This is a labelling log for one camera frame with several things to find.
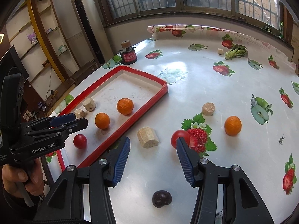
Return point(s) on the beige cork block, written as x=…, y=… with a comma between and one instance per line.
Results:
x=147, y=137
x=79, y=113

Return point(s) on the fruit print tablecloth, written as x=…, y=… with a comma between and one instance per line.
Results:
x=237, y=98

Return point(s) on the small beige cork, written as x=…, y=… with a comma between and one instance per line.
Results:
x=208, y=109

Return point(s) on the black television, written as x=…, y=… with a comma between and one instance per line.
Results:
x=11, y=64

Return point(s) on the wooden tv cabinet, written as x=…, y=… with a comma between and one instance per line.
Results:
x=33, y=106

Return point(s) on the black fly toy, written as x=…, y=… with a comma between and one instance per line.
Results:
x=281, y=139

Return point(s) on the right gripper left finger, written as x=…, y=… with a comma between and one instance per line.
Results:
x=64, y=203

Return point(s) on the dark purple plum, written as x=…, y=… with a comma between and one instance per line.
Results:
x=161, y=198

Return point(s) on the green toy vegetable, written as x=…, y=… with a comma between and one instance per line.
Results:
x=236, y=51

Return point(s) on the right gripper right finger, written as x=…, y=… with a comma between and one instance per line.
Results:
x=242, y=202

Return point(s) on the tower air conditioner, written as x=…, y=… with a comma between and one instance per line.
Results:
x=93, y=30

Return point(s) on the purple plush toy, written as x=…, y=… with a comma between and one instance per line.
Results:
x=33, y=39

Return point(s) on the large beige cork cylinder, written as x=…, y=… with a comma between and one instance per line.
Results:
x=89, y=104

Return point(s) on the green bottle on sill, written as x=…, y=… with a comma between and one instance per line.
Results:
x=281, y=29

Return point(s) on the cork on jar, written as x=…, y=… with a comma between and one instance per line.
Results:
x=126, y=44

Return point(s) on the red tomato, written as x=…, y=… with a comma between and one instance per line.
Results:
x=80, y=141
x=178, y=138

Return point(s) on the red black jar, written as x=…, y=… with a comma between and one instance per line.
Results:
x=128, y=55

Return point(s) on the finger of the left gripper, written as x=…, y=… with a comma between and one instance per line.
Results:
x=67, y=127
x=60, y=120

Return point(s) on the tiny beige cork piece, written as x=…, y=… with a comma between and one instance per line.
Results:
x=220, y=51

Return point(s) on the window frames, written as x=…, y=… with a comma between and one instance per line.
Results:
x=271, y=15

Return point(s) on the person's left hand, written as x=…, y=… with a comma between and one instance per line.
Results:
x=12, y=175

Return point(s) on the red rimmed white tray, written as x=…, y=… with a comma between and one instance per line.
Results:
x=142, y=88

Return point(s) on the orange mandarin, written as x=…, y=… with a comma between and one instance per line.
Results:
x=125, y=106
x=102, y=121
x=233, y=126

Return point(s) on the wall shelf unit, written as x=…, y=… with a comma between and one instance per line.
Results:
x=51, y=61

